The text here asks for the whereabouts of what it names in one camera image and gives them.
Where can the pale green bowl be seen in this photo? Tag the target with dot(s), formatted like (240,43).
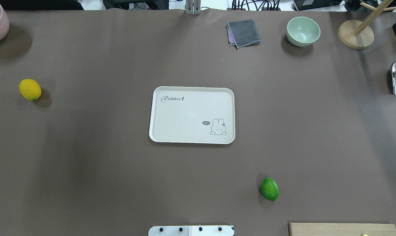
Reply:
(302,31)

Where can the wooden stand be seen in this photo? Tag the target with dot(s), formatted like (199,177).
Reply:
(357,34)

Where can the green lemon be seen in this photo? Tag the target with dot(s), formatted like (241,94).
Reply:
(269,189)

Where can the white rabbit tray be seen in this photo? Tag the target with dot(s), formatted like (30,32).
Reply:
(200,115)

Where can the wooden board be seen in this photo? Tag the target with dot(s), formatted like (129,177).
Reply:
(340,229)

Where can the yellow lemon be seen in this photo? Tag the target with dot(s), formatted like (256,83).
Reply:
(30,89)

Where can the grey folded cloth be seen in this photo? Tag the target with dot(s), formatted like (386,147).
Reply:
(242,33)

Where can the white mounting plate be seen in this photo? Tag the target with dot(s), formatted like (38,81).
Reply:
(192,230)

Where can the metal bracket post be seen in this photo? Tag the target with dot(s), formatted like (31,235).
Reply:
(192,7)

